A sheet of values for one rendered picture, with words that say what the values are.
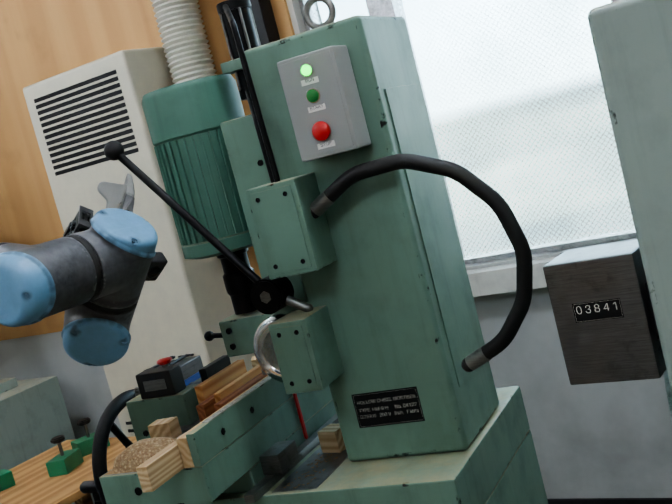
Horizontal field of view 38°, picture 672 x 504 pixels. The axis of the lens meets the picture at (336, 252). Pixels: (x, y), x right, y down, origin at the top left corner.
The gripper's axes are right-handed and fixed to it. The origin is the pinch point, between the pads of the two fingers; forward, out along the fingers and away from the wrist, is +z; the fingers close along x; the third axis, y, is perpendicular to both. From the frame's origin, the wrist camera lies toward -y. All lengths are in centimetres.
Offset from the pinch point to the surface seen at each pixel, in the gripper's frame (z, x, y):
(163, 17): 168, 22, -27
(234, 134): 7.4, -18.7, -13.5
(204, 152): 8.8, -12.6, -11.1
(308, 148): -10.2, -29.4, -18.9
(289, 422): -14, 19, -45
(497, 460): -33, -2, -71
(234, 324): -1.8, 11.7, -30.0
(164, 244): 132, 81, -56
